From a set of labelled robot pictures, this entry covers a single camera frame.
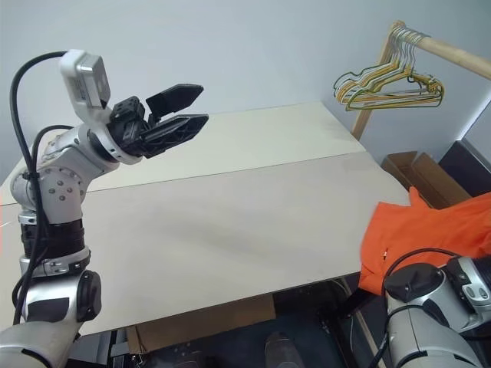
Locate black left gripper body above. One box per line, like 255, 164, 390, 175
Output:
105, 95, 150, 158

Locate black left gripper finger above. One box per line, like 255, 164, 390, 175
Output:
139, 113, 210, 159
145, 83, 205, 117

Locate orange shorts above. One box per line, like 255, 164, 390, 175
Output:
358, 186, 491, 296

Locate bunch of hangers on rack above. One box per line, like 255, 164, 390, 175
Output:
338, 32, 445, 108

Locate flat cardboard sheet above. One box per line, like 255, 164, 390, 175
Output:
126, 294, 277, 353

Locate grey rounded foot shape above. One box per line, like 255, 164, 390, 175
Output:
264, 331, 296, 368

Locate open cardboard box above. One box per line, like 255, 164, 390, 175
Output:
381, 151, 473, 211

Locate wooden clothes rack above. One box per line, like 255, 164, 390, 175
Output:
351, 21, 491, 139

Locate light wooden slat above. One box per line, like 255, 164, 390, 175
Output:
351, 312, 381, 368

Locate black cabinet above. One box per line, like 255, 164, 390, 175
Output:
439, 138, 491, 199

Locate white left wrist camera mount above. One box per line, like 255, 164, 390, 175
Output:
59, 48, 116, 131

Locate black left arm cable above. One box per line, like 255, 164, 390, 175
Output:
9, 51, 74, 327

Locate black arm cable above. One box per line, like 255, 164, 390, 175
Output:
9, 51, 74, 327
367, 247, 461, 368

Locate green wire hanger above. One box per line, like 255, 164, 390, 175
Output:
344, 34, 447, 113

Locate yellow wire hanger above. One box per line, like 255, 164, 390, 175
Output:
335, 32, 445, 106

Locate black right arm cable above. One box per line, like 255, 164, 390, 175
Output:
367, 247, 461, 368

